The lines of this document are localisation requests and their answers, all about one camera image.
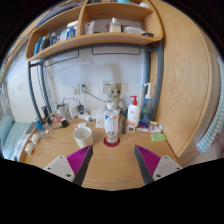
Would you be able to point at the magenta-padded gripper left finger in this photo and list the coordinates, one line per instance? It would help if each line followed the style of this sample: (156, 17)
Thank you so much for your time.
(61, 166)

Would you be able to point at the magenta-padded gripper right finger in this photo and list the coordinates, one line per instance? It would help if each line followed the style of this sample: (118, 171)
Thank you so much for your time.
(164, 166)

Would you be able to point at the clear plastic water bottle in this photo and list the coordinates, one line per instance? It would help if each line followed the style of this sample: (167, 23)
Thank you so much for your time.
(111, 125)

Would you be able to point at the green wrapper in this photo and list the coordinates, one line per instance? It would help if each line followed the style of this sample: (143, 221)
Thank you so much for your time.
(158, 137)

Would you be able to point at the cream white cup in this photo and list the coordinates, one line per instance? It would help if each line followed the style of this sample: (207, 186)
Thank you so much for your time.
(82, 137)

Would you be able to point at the white round ornament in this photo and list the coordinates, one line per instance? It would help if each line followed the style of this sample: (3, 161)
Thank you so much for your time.
(29, 148)
(34, 138)

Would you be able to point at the white packet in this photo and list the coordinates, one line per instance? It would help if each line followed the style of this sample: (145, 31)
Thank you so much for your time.
(155, 128)

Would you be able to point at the small black block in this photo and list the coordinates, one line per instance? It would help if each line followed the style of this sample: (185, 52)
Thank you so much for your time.
(65, 123)

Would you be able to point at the small blue box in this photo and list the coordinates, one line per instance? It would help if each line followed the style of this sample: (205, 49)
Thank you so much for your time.
(143, 125)

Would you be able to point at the small white charger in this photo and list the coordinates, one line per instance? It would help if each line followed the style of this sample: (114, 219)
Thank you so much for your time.
(82, 124)

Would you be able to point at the blue tube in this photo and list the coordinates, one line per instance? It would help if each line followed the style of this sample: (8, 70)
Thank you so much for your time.
(38, 124)

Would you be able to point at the small white box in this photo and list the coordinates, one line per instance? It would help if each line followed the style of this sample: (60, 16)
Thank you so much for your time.
(131, 129)

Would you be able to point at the tall black tool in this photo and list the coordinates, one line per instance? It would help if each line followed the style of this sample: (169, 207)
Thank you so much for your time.
(45, 115)

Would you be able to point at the white power strip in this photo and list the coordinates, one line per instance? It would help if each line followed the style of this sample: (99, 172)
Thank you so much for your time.
(85, 117)

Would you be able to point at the flat round red coaster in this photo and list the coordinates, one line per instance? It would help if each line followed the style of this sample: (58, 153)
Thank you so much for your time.
(111, 144)

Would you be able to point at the dark slim bar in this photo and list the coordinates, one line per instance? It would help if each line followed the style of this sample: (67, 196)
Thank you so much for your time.
(123, 126)

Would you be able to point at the white charger block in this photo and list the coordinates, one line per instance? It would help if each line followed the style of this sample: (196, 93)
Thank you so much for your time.
(73, 110)

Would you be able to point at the teal bed mattress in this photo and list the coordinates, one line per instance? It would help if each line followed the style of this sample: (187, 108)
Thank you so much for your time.
(11, 136)

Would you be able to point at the white red-pump dispenser bottle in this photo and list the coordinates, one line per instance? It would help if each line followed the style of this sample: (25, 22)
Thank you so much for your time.
(133, 115)

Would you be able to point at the black plug adapter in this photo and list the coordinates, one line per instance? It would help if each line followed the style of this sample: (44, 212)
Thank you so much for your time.
(80, 108)

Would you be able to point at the striped light blue towel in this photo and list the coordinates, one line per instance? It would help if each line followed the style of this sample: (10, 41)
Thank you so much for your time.
(215, 113)

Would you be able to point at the wooden shelf unit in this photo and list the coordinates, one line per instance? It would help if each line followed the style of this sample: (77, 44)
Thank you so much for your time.
(106, 39)

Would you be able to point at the white wall socket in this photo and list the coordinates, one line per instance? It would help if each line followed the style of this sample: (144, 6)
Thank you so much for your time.
(76, 89)

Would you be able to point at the grey metal desk frame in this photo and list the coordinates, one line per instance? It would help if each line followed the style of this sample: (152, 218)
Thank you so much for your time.
(160, 83)

